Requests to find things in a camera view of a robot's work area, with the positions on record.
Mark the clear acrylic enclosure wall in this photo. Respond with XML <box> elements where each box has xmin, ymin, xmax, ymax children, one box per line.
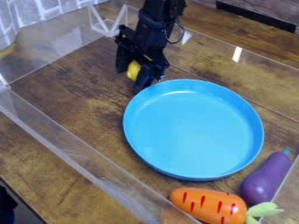
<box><xmin>0</xmin><ymin>5</ymin><xmax>299</xmax><ymax>224</ymax></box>

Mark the orange toy carrot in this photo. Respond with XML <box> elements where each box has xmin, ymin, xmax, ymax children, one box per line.
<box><xmin>170</xmin><ymin>187</ymin><xmax>283</xmax><ymax>224</ymax></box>

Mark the white patterned curtain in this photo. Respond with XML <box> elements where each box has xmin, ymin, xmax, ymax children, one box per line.
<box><xmin>0</xmin><ymin>0</ymin><xmax>108</xmax><ymax>51</ymax></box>

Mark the yellow toy lemon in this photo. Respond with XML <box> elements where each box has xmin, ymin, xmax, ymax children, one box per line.
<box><xmin>126</xmin><ymin>60</ymin><xmax>142</xmax><ymax>81</ymax></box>

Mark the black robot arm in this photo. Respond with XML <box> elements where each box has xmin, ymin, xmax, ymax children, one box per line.
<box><xmin>115</xmin><ymin>0</ymin><xmax>187</xmax><ymax>91</ymax></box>

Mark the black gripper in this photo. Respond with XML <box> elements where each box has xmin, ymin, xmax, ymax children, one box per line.
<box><xmin>116</xmin><ymin>10</ymin><xmax>171</xmax><ymax>91</ymax></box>

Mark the black cable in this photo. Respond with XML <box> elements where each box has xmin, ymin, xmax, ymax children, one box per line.
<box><xmin>163</xmin><ymin>17</ymin><xmax>187</xmax><ymax>46</ymax></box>

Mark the purple toy eggplant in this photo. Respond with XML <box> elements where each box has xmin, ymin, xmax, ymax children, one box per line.
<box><xmin>240</xmin><ymin>149</ymin><xmax>292</xmax><ymax>205</ymax></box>

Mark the blue round tray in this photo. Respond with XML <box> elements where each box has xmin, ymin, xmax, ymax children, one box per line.
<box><xmin>123</xmin><ymin>79</ymin><xmax>264</xmax><ymax>181</ymax></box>

